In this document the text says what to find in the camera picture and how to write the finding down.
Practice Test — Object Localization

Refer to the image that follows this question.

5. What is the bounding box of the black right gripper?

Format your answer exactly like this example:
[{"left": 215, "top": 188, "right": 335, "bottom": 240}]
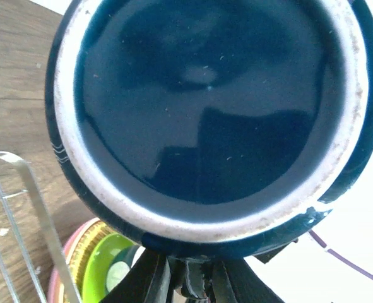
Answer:
[{"left": 102, "top": 249, "right": 283, "bottom": 303}]

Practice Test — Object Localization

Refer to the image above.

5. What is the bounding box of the white and teal bowl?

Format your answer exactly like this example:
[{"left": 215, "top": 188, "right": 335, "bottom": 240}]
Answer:
[{"left": 105, "top": 245, "right": 145, "bottom": 292}]

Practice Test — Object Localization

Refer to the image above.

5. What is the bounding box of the dark blue ceramic mug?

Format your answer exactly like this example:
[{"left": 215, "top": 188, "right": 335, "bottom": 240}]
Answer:
[{"left": 45, "top": 1, "right": 373, "bottom": 260}]

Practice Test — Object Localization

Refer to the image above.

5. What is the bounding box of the green plastic plate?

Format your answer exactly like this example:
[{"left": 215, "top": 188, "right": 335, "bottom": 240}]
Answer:
[{"left": 81, "top": 233, "right": 133, "bottom": 303}]

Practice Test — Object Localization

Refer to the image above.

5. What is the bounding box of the woven bamboo tray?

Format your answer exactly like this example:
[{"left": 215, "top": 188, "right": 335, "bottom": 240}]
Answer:
[{"left": 66, "top": 218, "right": 114, "bottom": 294}]

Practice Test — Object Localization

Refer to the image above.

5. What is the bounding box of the pink rimmed plate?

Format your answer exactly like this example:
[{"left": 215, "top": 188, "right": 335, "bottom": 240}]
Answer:
[{"left": 47, "top": 218, "right": 99, "bottom": 302}]

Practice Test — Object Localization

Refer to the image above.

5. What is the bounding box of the chrome wire dish rack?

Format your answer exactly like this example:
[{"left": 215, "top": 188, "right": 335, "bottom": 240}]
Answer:
[{"left": 0, "top": 151, "right": 80, "bottom": 302}]

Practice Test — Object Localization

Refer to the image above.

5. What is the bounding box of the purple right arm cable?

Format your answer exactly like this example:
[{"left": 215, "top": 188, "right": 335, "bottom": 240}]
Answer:
[{"left": 309, "top": 230, "right": 373, "bottom": 290}]

